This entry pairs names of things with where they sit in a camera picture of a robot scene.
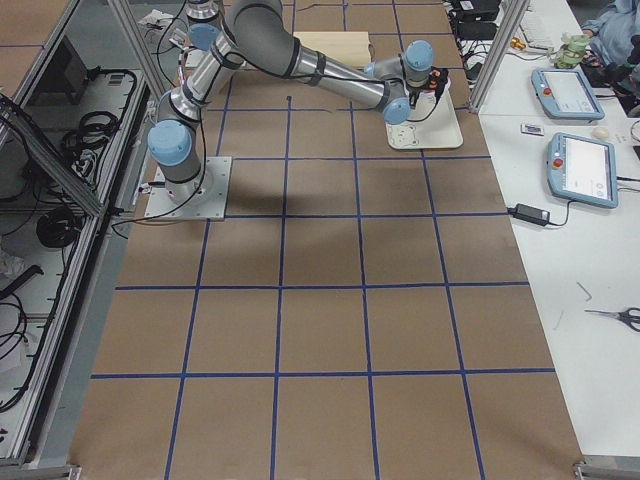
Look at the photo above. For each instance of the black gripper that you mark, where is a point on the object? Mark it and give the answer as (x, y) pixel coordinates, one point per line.
(415, 98)

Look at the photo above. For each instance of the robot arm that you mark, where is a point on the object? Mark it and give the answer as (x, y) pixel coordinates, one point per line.
(203, 18)
(253, 32)

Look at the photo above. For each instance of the cream bear tray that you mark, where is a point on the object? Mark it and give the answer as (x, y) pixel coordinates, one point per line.
(432, 125)

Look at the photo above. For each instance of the wooden cutting board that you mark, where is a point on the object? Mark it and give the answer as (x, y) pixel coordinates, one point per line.
(350, 48)

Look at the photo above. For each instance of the small printed card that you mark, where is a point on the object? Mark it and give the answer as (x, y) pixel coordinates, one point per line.
(532, 129)

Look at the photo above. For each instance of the far teach pendant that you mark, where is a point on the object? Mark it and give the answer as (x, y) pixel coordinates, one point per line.
(566, 95)

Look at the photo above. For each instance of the teach pendant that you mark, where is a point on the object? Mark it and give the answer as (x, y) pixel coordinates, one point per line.
(566, 95)
(583, 170)

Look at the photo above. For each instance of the black power adapter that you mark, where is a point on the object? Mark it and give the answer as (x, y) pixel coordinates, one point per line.
(529, 214)

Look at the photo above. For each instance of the near teach pendant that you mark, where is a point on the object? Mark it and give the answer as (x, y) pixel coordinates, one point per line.
(583, 170)

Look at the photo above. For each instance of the black scissors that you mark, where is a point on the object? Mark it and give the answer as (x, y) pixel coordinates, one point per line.
(629, 316)

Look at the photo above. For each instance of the aluminium frame post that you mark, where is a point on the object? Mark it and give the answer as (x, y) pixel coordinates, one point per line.
(513, 13)

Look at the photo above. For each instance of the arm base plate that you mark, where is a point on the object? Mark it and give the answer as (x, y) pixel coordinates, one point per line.
(195, 200)

